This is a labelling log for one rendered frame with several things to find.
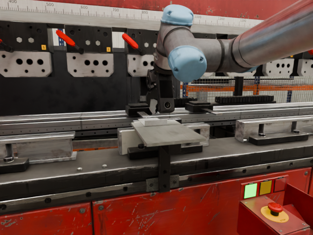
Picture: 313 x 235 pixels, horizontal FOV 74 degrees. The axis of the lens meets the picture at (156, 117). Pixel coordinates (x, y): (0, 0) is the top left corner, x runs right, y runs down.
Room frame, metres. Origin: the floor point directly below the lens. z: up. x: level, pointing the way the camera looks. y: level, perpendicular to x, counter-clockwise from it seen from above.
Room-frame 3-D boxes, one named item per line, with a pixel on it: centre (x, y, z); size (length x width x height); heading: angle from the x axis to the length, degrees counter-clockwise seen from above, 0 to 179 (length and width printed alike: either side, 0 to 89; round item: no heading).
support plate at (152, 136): (0.68, -0.02, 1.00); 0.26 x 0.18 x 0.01; 16
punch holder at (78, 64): (0.76, 0.23, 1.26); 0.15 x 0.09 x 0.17; 106
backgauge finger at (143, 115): (0.98, 0.07, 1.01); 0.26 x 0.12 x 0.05; 16
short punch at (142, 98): (0.83, 0.02, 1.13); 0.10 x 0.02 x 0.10; 106
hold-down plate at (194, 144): (0.78, -0.04, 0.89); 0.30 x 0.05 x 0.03; 106
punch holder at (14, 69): (0.71, 0.43, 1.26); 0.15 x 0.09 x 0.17; 106
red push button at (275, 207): (0.54, -0.35, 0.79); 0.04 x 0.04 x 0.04
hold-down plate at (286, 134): (0.94, -0.58, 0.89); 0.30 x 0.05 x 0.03; 106
